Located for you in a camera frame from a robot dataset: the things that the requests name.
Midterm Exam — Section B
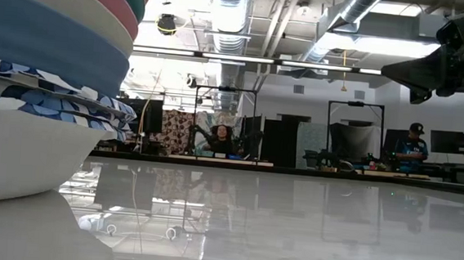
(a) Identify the dark blue bowl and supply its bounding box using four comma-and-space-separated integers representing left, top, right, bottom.
0, 0, 136, 100

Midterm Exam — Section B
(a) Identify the black monitor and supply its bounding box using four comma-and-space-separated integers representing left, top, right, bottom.
429, 128, 464, 156
116, 96, 165, 135
382, 128, 406, 154

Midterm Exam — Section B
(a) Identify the person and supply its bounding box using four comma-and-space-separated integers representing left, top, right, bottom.
392, 120, 432, 176
203, 123, 243, 157

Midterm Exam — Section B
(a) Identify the long ceiling light strip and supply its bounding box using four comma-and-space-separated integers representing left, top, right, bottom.
132, 44, 383, 77

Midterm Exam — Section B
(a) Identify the brown patterned cloth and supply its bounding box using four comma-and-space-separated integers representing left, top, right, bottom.
159, 108, 197, 156

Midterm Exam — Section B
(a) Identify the black ceiling dome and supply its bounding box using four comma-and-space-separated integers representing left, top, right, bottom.
155, 12, 179, 38

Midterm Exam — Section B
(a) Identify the black rig frame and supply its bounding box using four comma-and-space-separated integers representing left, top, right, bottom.
324, 98, 387, 163
190, 84, 260, 162

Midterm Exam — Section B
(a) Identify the silver ventilation duct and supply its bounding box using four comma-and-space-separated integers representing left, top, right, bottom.
198, 0, 252, 112
301, 0, 390, 69

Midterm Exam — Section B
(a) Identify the black table frame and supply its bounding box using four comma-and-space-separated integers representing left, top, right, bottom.
87, 148, 464, 197

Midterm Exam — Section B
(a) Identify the hanging yellow cable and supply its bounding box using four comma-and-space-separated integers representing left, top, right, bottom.
136, 12, 194, 157

